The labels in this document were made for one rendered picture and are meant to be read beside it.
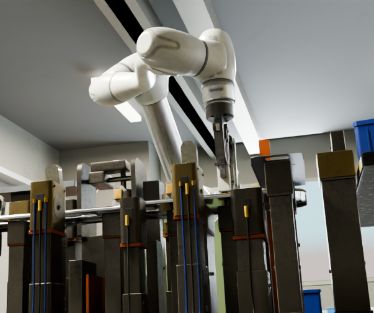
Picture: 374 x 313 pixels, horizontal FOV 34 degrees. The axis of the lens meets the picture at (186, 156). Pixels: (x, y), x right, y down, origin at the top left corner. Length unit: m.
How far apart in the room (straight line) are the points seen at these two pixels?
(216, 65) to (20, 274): 0.74
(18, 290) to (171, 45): 0.73
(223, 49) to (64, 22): 3.46
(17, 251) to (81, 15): 3.44
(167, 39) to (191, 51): 0.07
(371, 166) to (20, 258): 0.90
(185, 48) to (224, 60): 0.13
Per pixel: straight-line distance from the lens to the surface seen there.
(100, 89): 2.08
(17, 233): 1.67
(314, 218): 7.96
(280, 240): 1.15
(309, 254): 7.91
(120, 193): 1.78
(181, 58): 1.56
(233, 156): 1.75
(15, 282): 1.66
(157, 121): 2.24
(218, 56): 1.63
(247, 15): 5.01
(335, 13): 5.19
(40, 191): 1.49
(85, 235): 1.85
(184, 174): 1.35
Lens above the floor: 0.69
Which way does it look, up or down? 16 degrees up
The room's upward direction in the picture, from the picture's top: 3 degrees counter-clockwise
